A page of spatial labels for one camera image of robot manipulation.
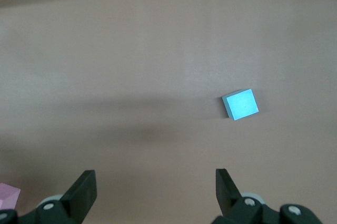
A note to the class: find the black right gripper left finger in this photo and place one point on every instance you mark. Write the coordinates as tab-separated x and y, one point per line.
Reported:
76	197

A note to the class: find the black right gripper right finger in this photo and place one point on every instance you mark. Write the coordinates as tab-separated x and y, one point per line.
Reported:
237	208

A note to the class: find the pink foam cube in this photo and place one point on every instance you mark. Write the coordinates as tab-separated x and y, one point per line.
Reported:
8	196

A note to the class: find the light blue foam cube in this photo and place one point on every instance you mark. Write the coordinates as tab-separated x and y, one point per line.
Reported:
241	105

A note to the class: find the brown table cover sheet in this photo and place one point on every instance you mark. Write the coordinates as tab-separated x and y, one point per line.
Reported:
105	76

